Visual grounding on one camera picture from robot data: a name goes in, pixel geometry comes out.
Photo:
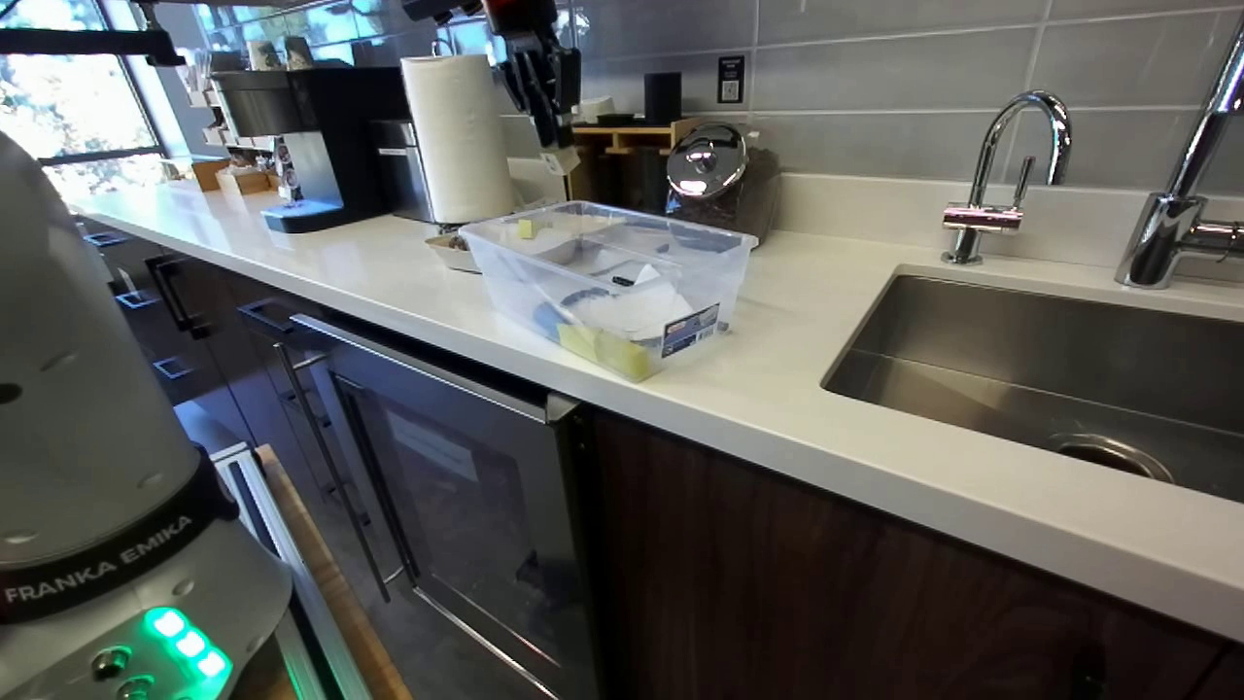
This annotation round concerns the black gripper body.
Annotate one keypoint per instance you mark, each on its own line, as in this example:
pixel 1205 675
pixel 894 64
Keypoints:
pixel 519 29

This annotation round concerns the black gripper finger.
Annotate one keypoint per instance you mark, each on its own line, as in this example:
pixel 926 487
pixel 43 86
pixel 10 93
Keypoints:
pixel 522 80
pixel 563 99

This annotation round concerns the yellow block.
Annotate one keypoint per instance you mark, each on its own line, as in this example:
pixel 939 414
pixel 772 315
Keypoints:
pixel 522 230

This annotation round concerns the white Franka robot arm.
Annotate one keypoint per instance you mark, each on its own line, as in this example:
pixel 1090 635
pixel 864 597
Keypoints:
pixel 91 451

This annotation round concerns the wooden rack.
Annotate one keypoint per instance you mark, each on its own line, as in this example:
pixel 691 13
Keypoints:
pixel 637 132

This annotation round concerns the white paper towel roll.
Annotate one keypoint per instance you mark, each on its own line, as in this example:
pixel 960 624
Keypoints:
pixel 454 142

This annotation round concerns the small black appliance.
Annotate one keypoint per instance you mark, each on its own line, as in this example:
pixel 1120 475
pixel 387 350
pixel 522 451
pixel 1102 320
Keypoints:
pixel 662 99

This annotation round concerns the stainless steel kettle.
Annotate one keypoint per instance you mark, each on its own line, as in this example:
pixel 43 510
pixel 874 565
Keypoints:
pixel 704 159

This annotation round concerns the black steel coffee machine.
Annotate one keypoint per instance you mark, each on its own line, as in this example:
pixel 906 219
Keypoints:
pixel 326 129

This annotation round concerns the clear plastic container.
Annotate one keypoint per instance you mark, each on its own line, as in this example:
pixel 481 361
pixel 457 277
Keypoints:
pixel 676 265

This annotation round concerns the white paper sheet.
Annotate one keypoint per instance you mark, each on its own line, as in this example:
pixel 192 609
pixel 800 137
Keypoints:
pixel 637 313

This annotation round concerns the small wooden box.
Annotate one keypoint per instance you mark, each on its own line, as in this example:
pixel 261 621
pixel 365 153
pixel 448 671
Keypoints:
pixel 237 177

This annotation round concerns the black undercounter appliance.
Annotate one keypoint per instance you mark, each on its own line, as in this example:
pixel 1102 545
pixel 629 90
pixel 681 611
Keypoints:
pixel 454 519

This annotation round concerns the small chrome faucet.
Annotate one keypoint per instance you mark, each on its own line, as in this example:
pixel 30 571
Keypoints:
pixel 980 215

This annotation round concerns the window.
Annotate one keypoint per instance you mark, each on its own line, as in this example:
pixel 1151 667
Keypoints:
pixel 78 118

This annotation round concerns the wooden pole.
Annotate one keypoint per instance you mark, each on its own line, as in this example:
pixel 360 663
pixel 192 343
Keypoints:
pixel 326 567

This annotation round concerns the stainless steel sink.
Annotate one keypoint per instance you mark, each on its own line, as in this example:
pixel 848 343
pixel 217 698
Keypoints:
pixel 1037 373

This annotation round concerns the dark wood cabinet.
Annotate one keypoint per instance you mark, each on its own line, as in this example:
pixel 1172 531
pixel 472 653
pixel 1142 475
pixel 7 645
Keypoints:
pixel 840 597

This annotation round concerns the large chrome faucet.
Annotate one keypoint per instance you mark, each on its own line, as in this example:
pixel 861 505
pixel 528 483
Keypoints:
pixel 1168 234

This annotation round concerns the black wall outlet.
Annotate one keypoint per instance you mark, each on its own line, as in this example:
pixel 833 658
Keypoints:
pixel 733 80

